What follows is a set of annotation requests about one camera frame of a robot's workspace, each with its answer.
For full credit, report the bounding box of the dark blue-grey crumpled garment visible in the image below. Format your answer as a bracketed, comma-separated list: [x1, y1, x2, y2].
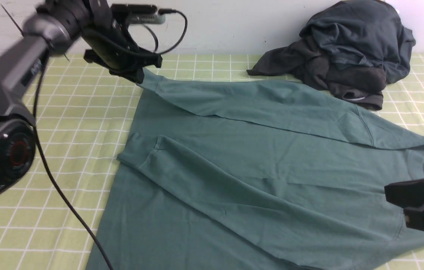
[299, 0, 416, 84]

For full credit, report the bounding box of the dark brown crumpled garment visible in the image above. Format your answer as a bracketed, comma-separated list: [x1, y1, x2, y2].
[247, 36, 386, 111]

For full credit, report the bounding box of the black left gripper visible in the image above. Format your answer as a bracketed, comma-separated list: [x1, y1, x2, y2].
[81, 0, 162, 84]

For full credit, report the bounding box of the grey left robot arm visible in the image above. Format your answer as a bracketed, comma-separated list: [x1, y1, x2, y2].
[0, 0, 165, 194]

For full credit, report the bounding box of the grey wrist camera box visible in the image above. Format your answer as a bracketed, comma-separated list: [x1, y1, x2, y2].
[110, 4, 165, 25]

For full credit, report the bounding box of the green long-sleeved shirt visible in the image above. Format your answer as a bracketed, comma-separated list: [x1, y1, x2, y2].
[96, 70, 424, 270]

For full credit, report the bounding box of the black camera cable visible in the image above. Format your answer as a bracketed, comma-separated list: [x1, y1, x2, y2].
[32, 8, 188, 270]

